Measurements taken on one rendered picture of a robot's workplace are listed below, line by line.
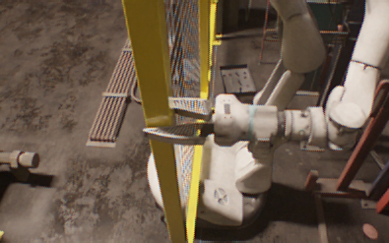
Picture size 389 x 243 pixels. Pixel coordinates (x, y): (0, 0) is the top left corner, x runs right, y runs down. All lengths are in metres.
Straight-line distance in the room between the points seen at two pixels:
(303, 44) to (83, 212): 1.60
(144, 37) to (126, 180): 1.75
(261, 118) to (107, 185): 1.69
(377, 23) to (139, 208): 1.71
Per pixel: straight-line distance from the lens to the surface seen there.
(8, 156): 2.29
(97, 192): 2.19
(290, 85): 1.33
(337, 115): 0.64
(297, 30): 1.13
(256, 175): 1.69
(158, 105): 0.59
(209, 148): 1.90
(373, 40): 0.70
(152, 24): 0.48
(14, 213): 2.33
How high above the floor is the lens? 1.81
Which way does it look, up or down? 48 degrees down
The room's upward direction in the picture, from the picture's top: 2 degrees counter-clockwise
